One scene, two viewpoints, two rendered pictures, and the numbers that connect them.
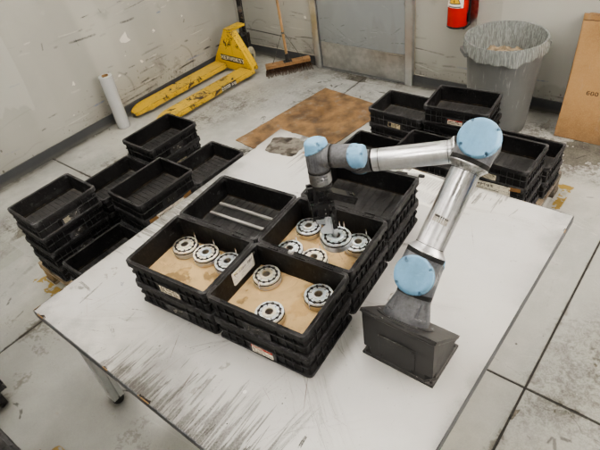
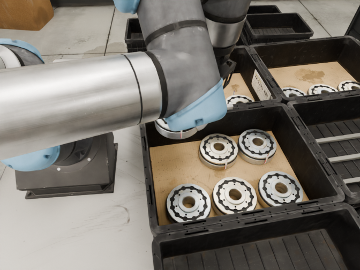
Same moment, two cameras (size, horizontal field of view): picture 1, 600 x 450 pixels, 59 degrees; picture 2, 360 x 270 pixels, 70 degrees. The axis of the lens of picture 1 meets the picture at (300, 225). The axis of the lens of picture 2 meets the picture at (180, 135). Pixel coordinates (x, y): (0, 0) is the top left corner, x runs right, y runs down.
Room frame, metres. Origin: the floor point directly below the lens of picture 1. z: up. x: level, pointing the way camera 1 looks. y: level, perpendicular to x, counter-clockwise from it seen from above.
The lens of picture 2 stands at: (1.62, -0.42, 1.41)
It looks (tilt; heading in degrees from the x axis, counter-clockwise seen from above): 49 degrees down; 132
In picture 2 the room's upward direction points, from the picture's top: straight up
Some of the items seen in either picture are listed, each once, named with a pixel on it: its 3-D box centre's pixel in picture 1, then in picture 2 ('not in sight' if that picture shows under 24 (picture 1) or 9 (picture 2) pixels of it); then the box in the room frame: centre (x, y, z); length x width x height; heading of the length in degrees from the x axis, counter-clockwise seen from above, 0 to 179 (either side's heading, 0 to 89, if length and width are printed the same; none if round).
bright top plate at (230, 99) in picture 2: (266, 274); (240, 105); (1.37, 0.15, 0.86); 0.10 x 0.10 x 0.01
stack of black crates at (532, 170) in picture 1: (496, 183); not in sight; (2.29, -1.12, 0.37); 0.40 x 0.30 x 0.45; 46
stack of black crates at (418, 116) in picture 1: (404, 127); not in sight; (3.13, -0.82, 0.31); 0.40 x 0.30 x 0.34; 46
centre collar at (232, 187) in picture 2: not in sight; (234, 194); (1.53, -0.12, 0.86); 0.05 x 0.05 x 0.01
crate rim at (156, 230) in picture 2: (322, 233); (230, 157); (1.48, -0.08, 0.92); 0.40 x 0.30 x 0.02; 52
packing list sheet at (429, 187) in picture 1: (425, 188); not in sight; (1.92, -0.60, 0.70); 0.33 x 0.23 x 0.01; 46
